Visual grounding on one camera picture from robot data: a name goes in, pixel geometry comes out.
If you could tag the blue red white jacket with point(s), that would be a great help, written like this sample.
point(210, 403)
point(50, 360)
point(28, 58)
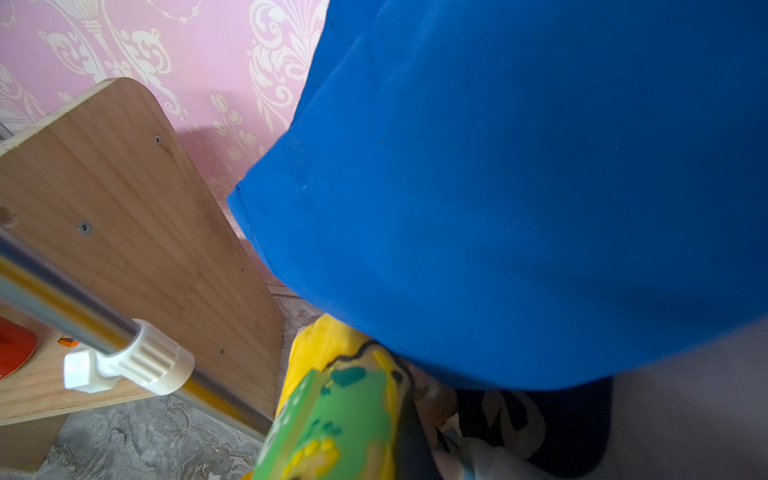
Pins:
point(524, 199)

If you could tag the wooden two-tier shelf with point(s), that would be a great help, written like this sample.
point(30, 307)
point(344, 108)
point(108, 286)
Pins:
point(104, 190)

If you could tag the red soda can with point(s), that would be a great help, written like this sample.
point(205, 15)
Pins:
point(17, 345)

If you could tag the yellow dinosaur print jacket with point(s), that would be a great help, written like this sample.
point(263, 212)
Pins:
point(351, 409)

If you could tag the metal clothes rack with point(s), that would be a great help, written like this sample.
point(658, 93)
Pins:
point(120, 348)

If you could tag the orange snack bag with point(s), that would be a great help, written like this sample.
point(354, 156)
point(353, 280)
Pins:
point(67, 342)

